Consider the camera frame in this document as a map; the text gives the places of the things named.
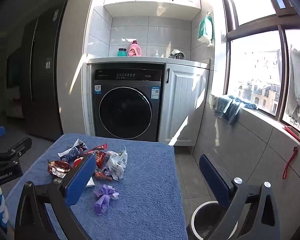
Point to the white base cabinet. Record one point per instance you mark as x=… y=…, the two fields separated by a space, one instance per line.
x=182 y=100

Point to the crumpled grey cloth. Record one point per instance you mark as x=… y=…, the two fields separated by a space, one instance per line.
x=177 y=54

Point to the clear plastic wrapper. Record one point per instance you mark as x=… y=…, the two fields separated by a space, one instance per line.
x=58 y=167

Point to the green white hanging bag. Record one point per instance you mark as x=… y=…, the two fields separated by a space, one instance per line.
x=205 y=28

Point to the red blue candy wrapper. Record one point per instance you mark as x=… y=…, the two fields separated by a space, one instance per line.
x=102 y=175

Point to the dark window frame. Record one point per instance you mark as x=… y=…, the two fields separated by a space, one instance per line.
x=281 y=55

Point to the white wall cabinet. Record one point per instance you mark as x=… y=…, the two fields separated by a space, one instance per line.
x=152 y=7

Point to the dark refrigerator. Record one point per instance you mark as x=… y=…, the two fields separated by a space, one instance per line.
x=42 y=80

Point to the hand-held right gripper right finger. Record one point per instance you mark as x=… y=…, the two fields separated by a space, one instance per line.
x=213 y=180

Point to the bright red snack wrapper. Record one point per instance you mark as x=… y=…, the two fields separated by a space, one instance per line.
x=100 y=158

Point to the purple wrapper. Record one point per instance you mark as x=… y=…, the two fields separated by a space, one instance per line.
x=103 y=202

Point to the teal jar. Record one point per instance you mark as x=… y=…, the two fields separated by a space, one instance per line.
x=122 y=52

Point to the white tissue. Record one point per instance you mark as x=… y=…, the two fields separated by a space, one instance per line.
x=90 y=183

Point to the blue white snack wrapper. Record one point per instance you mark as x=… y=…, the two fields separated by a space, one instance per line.
x=71 y=152

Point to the blue cloth on sill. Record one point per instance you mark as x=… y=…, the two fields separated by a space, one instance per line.
x=231 y=106

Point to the white rimmed bin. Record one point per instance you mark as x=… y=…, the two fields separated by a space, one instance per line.
x=205 y=230

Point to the blue terry towel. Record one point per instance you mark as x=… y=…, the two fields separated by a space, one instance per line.
x=140 y=167

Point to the grey washing machine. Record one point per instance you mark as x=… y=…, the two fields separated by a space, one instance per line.
x=126 y=110

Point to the white countertop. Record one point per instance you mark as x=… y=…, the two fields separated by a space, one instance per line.
x=140 y=60

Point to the white printed plastic wrapper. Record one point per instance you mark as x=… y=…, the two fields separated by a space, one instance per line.
x=117 y=163

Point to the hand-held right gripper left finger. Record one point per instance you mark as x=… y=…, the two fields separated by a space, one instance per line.
x=80 y=180

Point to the pink detergent bottle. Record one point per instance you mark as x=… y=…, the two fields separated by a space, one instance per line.
x=135 y=50

